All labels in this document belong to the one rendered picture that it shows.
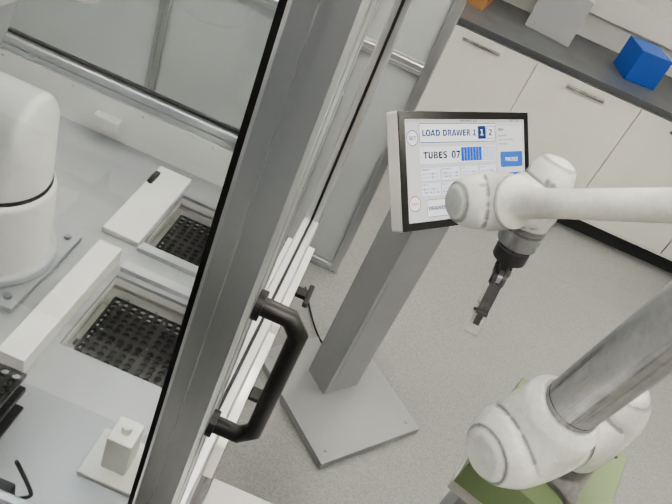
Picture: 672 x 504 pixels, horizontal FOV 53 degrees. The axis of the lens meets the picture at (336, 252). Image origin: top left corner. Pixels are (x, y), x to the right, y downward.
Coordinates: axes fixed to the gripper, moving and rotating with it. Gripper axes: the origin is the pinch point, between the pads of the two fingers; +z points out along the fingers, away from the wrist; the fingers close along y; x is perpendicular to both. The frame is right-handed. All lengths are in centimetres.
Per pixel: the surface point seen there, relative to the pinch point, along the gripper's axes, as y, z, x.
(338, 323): 45, 58, 38
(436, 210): 27.3, -6.2, 21.2
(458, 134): 41, -23, 25
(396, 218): 17.8, -3.9, 29.0
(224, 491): -59, 22, 28
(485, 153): 49, -18, 17
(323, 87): -100, -73, 18
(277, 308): -95, -53, 18
